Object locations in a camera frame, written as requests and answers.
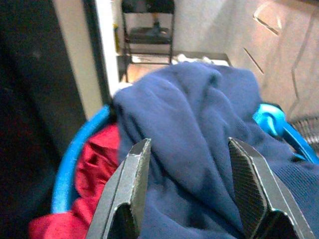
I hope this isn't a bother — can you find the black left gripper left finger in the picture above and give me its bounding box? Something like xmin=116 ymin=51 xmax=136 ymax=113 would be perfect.
xmin=86 ymin=138 xmax=152 ymax=239

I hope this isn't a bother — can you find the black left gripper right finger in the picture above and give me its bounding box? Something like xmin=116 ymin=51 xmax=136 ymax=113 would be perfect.
xmin=228 ymin=137 xmax=316 ymax=239

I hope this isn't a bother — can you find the red garment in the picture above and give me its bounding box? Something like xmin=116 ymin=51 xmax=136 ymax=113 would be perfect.
xmin=27 ymin=123 xmax=123 ymax=239

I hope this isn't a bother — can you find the blue plastic laundry basket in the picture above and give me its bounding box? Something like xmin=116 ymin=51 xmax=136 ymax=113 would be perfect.
xmin=50 ymin=103 xmax=319 ymax=215

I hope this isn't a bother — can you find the navy blue garment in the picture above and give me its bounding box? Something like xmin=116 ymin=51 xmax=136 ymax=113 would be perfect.
xmin=112 ymin=61 xmax=319 ymax=239

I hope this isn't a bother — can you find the white cloth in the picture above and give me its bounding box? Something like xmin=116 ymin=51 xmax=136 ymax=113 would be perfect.
xmin=176 ymin=54 xmax=216 ymax=64

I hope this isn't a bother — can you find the black metal shelf rack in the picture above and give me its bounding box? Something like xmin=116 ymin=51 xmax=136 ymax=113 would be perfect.
xmin=121 ymin=0 xmax=175 ymax=66

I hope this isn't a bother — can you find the low metal frame stand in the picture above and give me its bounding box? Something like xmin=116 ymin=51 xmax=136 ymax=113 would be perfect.
xmin=116 ymin=51 xmax=232 ymax=83

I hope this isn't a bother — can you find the dark door frame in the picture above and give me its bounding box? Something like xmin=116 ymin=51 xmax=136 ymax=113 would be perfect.
xmin=83 ymin=0 xmax=113 ymax=105

